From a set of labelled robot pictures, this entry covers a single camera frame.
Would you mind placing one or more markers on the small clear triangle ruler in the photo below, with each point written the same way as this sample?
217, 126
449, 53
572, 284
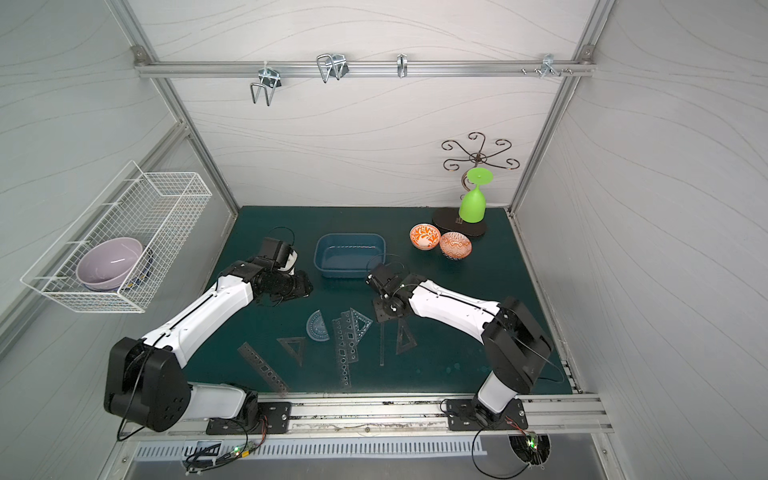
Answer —
295, 347

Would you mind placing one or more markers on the green table mat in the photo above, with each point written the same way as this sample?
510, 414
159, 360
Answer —
444, 360

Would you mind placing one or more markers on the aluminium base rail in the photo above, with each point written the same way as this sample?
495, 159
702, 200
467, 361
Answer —
403, 414

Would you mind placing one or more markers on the orange patterned bowl left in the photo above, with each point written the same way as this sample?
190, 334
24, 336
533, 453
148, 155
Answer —
425, 236

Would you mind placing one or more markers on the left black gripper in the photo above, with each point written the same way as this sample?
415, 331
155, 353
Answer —
294, 285

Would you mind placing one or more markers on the purple bowl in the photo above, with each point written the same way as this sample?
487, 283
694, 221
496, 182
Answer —
107, 265

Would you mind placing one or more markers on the orange patterned bowl right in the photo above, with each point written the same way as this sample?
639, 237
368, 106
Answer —
455, 245

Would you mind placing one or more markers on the metal double hook centre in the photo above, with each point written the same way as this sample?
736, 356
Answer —
332, 65

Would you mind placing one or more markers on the green plastic goblet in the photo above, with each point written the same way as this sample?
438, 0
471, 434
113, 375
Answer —
473, 204

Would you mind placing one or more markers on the aluminium top rail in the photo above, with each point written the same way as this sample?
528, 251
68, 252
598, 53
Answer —
357, 69

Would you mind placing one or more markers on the black metal cup stand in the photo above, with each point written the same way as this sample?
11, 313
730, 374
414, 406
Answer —
447, 218

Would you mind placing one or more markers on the dark straight stencil ruler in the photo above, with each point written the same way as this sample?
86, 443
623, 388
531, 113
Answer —
264, 370

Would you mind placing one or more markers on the blue plastic storage box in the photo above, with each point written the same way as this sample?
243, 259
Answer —
349, 255

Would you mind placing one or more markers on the metal double hook left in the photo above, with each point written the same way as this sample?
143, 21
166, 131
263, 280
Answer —
267, 82

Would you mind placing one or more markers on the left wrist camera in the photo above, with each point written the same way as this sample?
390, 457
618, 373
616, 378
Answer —
277, 254

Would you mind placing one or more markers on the clear stencil template ruler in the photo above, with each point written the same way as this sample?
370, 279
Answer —
346, 351

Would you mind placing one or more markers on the round cooling fan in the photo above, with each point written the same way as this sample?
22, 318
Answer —
532, 448

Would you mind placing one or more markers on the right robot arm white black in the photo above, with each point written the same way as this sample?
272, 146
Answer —
534, 342

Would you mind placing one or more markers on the metal single hook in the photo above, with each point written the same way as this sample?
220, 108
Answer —
402, 66

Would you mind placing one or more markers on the white wire basket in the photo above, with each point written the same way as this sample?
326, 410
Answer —
159, 209

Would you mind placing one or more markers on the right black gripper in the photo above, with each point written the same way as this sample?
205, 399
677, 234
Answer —
389, 305

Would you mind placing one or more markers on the white slotted cable duct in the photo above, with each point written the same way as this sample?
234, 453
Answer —
319, 448

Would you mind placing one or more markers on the metal double hook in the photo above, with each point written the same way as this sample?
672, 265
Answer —
267, 82
332, 65

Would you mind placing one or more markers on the blue semicircle protractor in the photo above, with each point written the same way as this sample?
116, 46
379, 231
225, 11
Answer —
316, 328

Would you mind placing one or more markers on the orange patterned bowl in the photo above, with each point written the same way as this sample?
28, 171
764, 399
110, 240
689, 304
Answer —
425, 236
455, 245

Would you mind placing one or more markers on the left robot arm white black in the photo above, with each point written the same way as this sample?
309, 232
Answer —
146, 383

